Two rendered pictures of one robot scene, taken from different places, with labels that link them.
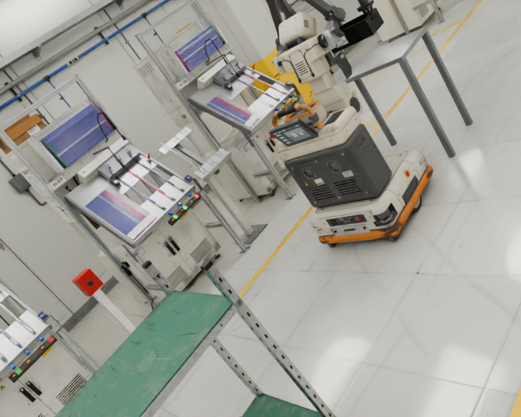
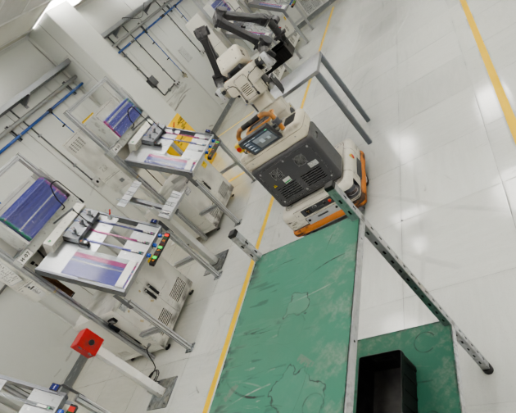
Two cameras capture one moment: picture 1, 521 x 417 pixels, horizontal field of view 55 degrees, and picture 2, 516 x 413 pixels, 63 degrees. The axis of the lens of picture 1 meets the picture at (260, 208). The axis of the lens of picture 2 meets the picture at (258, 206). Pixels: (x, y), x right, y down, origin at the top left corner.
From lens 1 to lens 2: 0.88 m
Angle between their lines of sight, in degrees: 18
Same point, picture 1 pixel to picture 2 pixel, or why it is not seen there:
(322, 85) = (266, 102)
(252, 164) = (196, 205)
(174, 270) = (160, 313)
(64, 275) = (31, 367)
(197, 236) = (170, 277)
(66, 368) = not seen: outside the picture
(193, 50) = (119, 119)
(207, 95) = (141, 155)
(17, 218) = not seen: outside the picture
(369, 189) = (333, 171)
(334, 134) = (297, 129)
